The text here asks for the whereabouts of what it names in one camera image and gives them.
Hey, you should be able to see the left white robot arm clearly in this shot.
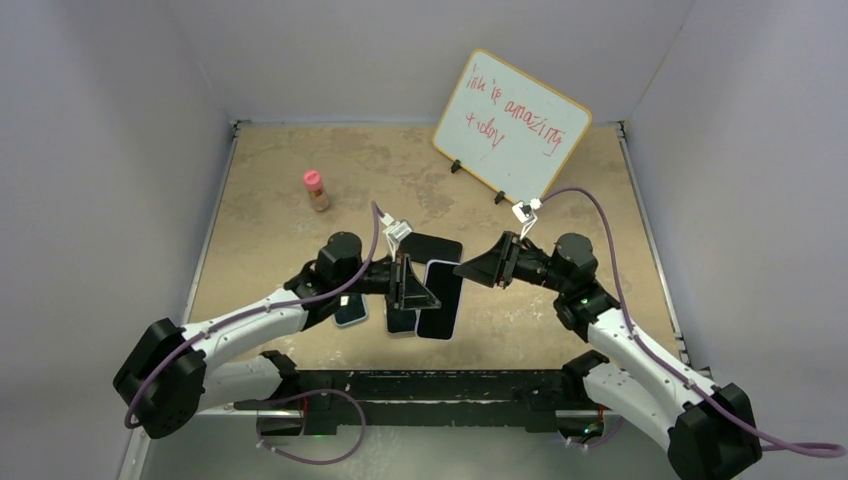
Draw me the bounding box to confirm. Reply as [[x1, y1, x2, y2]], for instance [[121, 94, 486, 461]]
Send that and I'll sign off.
[[113, 226, 441, 439]]

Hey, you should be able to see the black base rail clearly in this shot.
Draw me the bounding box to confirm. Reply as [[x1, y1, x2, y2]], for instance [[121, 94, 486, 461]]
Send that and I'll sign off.
[[234, 369, 615, 440]]

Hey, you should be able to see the pink capped small bottle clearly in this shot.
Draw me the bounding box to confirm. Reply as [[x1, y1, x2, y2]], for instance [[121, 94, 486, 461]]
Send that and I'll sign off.
[[303, 170, 330, 212]]

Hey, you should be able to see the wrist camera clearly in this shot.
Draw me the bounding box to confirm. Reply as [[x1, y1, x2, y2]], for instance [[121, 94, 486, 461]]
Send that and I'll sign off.
[[511, 198, 542, 240], [381, 213, 413, 258]]

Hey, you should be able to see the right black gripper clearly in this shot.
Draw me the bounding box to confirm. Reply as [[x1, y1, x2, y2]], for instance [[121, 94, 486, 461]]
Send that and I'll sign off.
[[454, 232, 569, 293]]

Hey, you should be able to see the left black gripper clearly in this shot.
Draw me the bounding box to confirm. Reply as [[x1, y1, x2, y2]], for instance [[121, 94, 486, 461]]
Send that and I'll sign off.
[[336, 251, 440, 310]]

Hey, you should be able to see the light blue phone case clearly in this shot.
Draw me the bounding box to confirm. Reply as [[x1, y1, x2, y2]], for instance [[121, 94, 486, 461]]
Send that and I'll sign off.
[[332, 292, 370, 329]]

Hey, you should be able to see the black phone case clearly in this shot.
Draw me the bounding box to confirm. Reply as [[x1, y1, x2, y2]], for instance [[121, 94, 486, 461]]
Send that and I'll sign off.
[[399, 232, 463, 264]]

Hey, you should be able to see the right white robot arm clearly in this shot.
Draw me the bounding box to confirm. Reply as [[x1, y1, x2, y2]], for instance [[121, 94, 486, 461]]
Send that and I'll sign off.
[[454, 232, 763, 479]]

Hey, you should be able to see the whiteboard with yellow frame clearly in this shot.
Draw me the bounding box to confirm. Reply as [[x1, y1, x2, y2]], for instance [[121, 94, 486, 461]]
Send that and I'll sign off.
[[433, 49, 592, 202]]

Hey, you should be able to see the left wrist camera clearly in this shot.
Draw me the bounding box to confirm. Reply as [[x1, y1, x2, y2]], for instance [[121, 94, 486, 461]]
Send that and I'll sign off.
[[381, 213, 413, 258]]

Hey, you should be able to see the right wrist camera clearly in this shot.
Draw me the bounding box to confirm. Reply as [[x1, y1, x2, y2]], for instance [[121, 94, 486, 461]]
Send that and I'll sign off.
[[511, 198, 542, 240]]

